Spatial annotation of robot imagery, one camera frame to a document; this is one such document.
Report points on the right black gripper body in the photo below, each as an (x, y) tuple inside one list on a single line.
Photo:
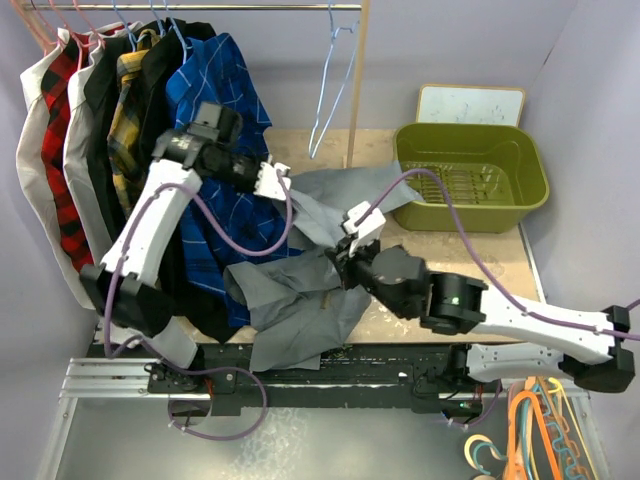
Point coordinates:
[(355, 270)]

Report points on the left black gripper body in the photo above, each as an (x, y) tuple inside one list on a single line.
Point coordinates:
[(239, 171)]

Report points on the grey shirt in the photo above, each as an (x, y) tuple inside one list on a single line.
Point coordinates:
[(296, 305)]

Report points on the light blue hanger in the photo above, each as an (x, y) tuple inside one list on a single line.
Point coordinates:
[(334, 78)]

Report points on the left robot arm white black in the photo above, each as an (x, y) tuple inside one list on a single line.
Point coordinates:
[(123, 284)]

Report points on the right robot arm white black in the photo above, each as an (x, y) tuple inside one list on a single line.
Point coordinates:
[(586, 347)]

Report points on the blue plaid shirt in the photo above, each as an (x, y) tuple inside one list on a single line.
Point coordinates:
[(216, 72)]

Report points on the yellow plaid shirt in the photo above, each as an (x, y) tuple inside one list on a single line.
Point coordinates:
[(128, 169)]

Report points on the black dark shirt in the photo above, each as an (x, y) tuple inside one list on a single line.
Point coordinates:
[(101, 95)]

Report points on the pink hanger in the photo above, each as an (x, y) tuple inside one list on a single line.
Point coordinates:
[(46, 35)]

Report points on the red plaid shirt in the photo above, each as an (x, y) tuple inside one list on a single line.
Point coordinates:
[(54, 86)]

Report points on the beige shirt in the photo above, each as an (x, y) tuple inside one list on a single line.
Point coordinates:
[(31, 171)]

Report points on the yellow hanger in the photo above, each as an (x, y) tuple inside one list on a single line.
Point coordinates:
[(573, 458)]

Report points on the olive green plastic bin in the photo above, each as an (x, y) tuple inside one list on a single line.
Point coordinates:
[(492, 173)]

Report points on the small whiteboard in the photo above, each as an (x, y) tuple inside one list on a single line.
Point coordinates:
[(460, 104)]

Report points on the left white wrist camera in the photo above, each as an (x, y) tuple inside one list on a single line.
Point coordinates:
[(273, 181)]

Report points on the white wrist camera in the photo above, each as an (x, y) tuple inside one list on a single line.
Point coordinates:
[(362, 226), (273, 181)]

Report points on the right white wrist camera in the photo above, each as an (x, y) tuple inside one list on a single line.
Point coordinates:
[(362, 226)]

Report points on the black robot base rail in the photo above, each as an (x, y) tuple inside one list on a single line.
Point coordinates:
[(423, 378)]

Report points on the wooden clothes rack frame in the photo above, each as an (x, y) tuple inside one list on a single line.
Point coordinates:
[(356, 79)]

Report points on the metal clothes rail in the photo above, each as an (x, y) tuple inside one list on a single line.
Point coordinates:
[(110, 5)]

